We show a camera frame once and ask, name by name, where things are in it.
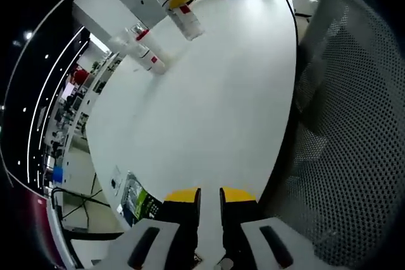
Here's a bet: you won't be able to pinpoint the grey mesh office chair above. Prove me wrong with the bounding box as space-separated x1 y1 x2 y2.
261 0 405 268

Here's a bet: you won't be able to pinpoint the white pillar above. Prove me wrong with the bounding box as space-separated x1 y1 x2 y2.
72 0 154 45

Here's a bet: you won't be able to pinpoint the green printed packet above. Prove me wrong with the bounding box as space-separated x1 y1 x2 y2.
121 171 163 221

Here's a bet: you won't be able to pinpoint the thin black cable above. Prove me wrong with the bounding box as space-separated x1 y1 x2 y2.
277 0 301 50

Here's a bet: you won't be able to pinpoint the white skincare tube red label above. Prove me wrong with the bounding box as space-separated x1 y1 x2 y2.
134 44 166 76

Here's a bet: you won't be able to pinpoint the small clear packet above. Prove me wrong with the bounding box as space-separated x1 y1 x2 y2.
108 164 123 195

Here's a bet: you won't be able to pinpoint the white desk black legs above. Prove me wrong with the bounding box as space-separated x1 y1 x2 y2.
47 186 134 269

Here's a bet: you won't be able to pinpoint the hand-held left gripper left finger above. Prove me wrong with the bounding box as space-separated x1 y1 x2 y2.
104 187 203 270

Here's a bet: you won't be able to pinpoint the white skincare bottle red collar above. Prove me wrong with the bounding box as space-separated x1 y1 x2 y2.
125 22 174 68

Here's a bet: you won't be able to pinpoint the blue bin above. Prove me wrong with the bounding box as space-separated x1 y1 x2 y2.
52 165 66 184

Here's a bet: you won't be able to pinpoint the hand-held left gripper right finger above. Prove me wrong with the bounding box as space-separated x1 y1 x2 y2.
220 187 320 270

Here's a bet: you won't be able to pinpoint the translucent skincare bottle clear cap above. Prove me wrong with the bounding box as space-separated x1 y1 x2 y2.
151 0 206 42

